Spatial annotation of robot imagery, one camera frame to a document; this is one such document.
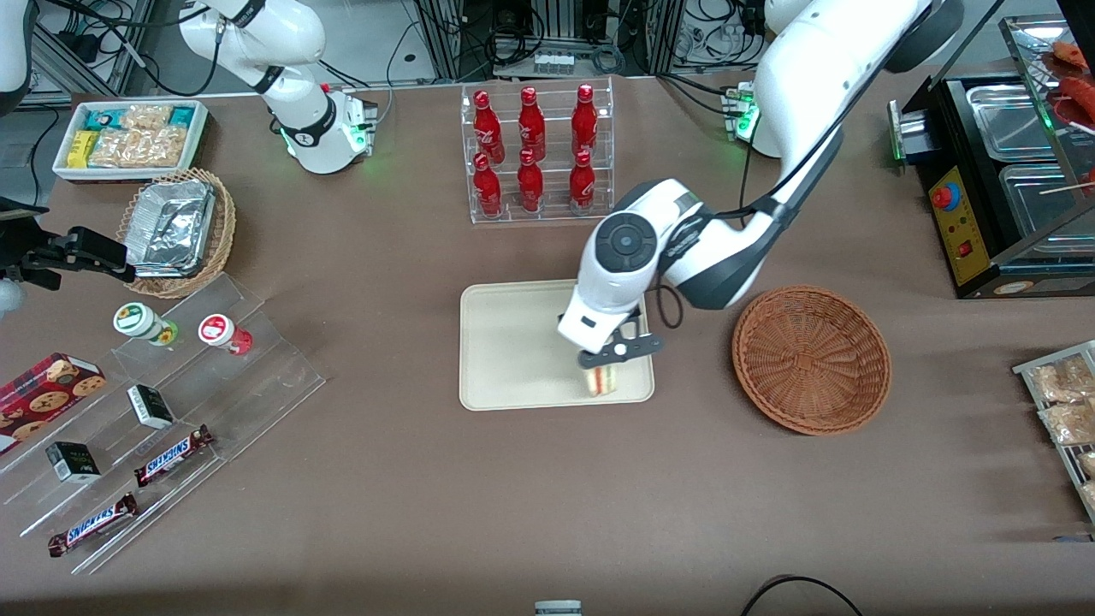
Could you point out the small black carton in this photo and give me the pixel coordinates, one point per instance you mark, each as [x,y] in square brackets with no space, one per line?
[150,406]
[73,462]

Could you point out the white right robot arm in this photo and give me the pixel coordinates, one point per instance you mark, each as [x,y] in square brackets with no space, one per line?
[299,51]

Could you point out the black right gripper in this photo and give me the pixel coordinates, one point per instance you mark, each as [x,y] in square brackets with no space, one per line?
[27,253]

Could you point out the clear acrylic stepped display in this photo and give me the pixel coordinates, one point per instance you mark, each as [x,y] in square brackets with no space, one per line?
[257,376]

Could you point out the grey device at table edge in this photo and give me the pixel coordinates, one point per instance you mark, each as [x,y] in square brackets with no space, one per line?
[558,608]

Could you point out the small blue object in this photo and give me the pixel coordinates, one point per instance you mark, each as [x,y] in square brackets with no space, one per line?
[1074,538]

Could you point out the clear bag of pastries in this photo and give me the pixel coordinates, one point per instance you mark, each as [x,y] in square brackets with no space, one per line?
[1069,423]
[1090,494]
[1061,381]
[1088,464]

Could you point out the black food warmer machine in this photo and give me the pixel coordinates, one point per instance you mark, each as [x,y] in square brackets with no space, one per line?
[975,257]

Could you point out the white power strip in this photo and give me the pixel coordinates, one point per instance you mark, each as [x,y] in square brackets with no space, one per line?
[553,62]

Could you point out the triangular sandwich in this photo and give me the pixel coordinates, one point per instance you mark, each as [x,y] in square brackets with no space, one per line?
[601,382]

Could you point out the clear bag of crackers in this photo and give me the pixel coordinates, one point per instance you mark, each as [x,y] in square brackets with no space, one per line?
[164,146]
[145,116]
[115,148]

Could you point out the white rectangular snack bin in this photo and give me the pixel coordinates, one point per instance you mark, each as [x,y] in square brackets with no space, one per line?
[198,137]

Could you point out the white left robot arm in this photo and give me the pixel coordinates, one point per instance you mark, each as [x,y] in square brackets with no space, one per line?
[813,68]

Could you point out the green lid snack cup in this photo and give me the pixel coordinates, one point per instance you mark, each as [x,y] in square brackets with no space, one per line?
[135,320]

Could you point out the teal snack packet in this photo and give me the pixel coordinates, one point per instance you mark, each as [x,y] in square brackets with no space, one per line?
[181,116]
[107,118]

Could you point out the red lid snack cup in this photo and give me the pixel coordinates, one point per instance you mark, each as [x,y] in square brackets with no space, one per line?
[218,330]

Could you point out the steel warmer pan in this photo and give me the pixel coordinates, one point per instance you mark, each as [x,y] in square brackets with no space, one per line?
[1009,124]
[1039,201]

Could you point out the yellow snack packet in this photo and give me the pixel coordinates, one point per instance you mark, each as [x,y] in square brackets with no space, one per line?
[81,150]

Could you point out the light wicker basket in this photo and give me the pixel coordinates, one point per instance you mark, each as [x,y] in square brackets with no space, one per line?
[221,239]

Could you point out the clear acrylic bottle rack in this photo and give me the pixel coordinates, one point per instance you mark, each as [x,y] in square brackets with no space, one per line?
[552,210]

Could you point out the red cookie box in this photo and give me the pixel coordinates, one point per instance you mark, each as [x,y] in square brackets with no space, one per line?
[43,395]

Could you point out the round brown wicker basket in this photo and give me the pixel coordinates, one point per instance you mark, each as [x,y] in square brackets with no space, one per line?
[813,359]

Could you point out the cream plastic serving tray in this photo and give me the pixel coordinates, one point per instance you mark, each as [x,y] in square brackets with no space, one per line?
[513,342]

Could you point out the Snickers chocolate bar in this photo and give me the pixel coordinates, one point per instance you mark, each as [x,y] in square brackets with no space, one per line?
[171,456]
[92,524]

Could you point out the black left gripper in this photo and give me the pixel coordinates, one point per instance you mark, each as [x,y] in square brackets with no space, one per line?
[636,312]

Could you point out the red sausage on skewer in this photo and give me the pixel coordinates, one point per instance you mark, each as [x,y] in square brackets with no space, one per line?
[1080,98]

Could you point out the orange sausage on skewer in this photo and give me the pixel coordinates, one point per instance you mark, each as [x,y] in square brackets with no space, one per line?
[1071,54]

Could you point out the aluminium foil container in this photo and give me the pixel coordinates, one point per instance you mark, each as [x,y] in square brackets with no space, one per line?
[171,227]

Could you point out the red soda bottle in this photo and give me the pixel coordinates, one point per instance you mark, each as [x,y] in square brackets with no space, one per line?
[531,127]
[529,186]
[582,185]
[584,124]
[487,190]
[487,128]

